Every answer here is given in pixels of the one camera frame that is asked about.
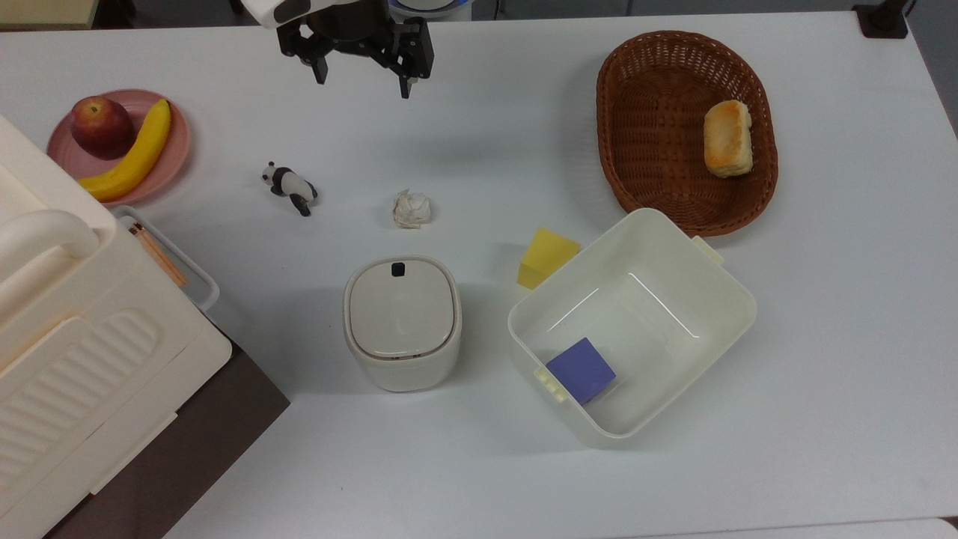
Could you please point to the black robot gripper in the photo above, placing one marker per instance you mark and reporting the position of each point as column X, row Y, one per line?
column 352, row 26

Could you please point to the cream lidded trash can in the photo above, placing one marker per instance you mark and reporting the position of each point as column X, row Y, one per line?
column 403, row 323

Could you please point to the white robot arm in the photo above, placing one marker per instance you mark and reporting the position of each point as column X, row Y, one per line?
column 269, row 10

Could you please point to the cream plastic open bin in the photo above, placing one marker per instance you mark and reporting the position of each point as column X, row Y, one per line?
column 718, row 299

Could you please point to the white and blue round base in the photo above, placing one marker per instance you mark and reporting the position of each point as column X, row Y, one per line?
column 441, row 9

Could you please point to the panda toy figure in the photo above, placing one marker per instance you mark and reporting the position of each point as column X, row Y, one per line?
column 290, row 186

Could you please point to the crumpled white paper ball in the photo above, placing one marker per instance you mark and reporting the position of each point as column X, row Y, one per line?
column 412, row 209

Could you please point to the pink round plate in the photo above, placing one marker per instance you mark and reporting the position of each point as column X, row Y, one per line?
column 161, row 161

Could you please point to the yellow banana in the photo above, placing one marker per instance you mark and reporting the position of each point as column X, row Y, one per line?
column 135, row 157

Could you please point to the yellow block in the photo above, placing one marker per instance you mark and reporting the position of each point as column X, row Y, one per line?
column 546, row 258

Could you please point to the clear plastic tray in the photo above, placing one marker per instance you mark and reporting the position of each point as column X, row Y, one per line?
column 200, row 288

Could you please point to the red apple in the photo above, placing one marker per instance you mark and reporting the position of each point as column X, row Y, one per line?
column 102, row 126

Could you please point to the orange wooden stick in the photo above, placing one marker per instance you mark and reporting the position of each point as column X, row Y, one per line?
column 153, row 258
column 163, row 258

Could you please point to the brown wicker basket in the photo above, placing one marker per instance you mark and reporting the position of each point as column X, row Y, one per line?
column 666, row 172

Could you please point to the tan wooden furniture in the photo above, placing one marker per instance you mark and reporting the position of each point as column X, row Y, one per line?
column 45, row 11

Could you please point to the purple block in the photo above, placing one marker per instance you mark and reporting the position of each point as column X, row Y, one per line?
column 581, row 369

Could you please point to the toasted bread loaf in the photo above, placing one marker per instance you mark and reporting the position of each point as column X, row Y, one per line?
column 727, row 139

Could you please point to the black clamp mount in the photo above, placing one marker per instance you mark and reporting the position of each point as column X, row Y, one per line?
column 883, row 19

